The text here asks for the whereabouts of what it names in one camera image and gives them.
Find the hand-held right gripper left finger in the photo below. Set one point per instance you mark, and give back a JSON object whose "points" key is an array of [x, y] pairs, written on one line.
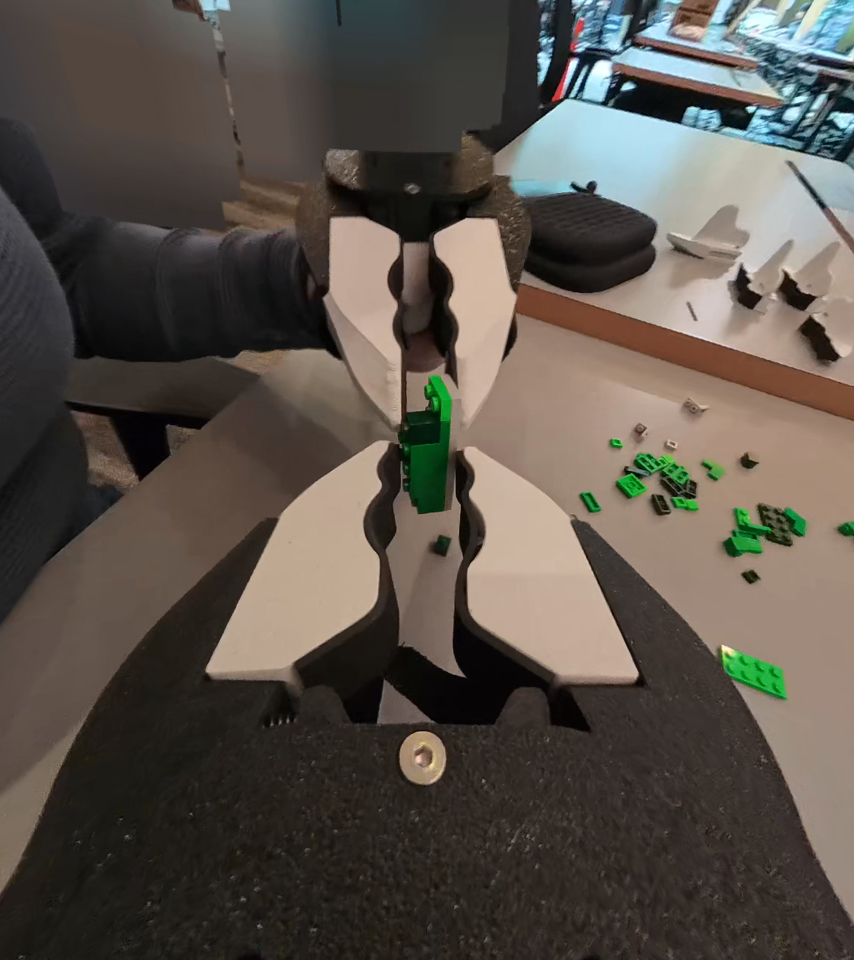
{"points": [[299, 592]]}

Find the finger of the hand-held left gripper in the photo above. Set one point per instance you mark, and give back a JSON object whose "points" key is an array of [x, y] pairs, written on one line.
{"points": [[359, 315], [483, 300]]}

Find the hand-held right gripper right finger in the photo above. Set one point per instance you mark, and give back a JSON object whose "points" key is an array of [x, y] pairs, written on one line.
{"points": [[539, 592]]}

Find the green brick assembly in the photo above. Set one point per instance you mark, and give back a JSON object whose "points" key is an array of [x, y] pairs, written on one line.
{"points": [[430, 465]]}

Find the grey desk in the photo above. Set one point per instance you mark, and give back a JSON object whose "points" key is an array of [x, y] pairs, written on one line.
{"points": [[606, 405]]}

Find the person's left hand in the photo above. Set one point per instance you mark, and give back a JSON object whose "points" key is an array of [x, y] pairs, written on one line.
{"points": [[421, 351]]}

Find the green flat tile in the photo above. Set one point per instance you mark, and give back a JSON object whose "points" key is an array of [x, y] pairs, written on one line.
{"points": [[589, 501]]}

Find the black zip case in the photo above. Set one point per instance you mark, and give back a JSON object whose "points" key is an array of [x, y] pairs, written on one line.
{"points": [[592, 240]]}

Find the green corner plate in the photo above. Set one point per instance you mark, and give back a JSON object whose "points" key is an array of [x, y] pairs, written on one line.
{"points": [[713, 469]]}

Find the white table with wooden edge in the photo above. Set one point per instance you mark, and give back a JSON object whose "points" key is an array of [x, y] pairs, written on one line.
{"points": [[659, 165]]}

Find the black chair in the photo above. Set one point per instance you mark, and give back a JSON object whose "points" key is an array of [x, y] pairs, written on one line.
{"points": [[580, 52]]}

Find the green eight-stud plate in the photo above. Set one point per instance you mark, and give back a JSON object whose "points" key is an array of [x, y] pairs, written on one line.
{"points": [[753, 671]]}

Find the pile of green toy bricks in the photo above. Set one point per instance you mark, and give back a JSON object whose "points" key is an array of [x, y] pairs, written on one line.
{"points": [[771, 525]]}

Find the white wedge part black base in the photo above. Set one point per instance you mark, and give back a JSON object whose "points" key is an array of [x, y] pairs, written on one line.
{"points": [[764, 281], [843, 330], [809, 281]]}

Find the brown-edged background table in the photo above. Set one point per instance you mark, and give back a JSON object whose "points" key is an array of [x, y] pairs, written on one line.
{"points": [[685, 41], [696, 75]]}

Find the clear plastic sheet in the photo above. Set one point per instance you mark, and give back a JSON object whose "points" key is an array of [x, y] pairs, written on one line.
{"points": [[846, 201]]}

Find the small grey bracket piece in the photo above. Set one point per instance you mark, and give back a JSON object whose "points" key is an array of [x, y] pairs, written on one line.
{"points": [[693, 406]]}

